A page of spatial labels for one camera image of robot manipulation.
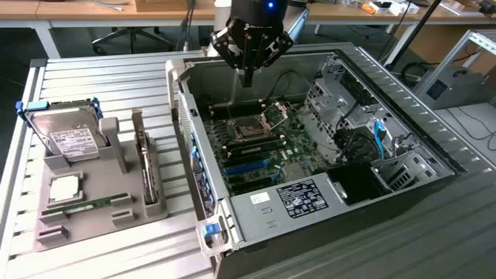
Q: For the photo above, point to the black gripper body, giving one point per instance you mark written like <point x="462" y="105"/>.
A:
<point x="258" y="17"/>

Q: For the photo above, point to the graphics card with metal bracket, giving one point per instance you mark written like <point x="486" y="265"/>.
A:
<point x="147" y="174"/>

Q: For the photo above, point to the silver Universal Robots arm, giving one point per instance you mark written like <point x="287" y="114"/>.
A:
<point x="222" y="17"/>

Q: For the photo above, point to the metal socket cover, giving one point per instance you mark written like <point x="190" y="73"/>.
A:
<point x="276" y="113"/>

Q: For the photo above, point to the wooden desk with clutter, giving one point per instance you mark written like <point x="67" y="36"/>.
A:
<point x="348" y="17"/>

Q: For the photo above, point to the metal disk bay cage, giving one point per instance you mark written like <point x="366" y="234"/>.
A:
<point x="326" y="101"/>

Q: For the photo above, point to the black office chair base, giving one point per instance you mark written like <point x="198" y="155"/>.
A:
<point x="131" y="35"/>

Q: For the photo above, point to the CPU socket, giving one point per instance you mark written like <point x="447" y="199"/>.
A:
<point x="248" y="129"/>

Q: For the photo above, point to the orange white small box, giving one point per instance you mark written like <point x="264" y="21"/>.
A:
<point x="372" y="8"/>

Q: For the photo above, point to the black installed RAM stick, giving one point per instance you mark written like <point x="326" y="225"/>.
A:
<point x="255" y="147"/>

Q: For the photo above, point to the green motherboard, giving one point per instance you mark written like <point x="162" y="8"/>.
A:
<point x="287" y="151"/>

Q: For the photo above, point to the black stand pole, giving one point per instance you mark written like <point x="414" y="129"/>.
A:
<point x="420" y="23"/>

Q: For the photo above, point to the blue expansion slot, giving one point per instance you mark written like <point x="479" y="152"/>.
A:
<point x="248" y="166"/>

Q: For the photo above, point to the wooden desk with white legs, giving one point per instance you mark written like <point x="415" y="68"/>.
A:
<point x="78" y="13"/>

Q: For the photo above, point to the silver hard disk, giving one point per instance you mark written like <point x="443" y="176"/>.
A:
<point x="70" y="136"/>

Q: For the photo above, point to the grey control box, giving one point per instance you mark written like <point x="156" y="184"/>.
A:
<point x="464" y="87"/>

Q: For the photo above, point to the grey box with vent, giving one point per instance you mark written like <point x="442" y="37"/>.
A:
<point x="484" y="39"/>

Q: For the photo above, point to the grey parts rack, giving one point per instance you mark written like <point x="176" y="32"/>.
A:
<point x="96" y="180"/>

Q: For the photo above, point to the grey power supply unit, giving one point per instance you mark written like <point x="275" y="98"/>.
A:
<point x="263" y="215"/>

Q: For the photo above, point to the blue disk caddy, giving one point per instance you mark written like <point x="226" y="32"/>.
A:
<point x="20" y="109"/>

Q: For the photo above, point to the blue case latch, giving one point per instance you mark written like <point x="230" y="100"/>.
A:
<point x="211" y="229"/>

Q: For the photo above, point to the open black PC case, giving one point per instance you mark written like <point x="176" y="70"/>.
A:
<point x="271" y="229"/>

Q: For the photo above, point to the silver CPU chip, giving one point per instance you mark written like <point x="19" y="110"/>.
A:
<point x="66" y="187"/>

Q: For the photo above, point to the green RAM stick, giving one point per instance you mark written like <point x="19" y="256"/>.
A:
<point x="90" y="205"/>

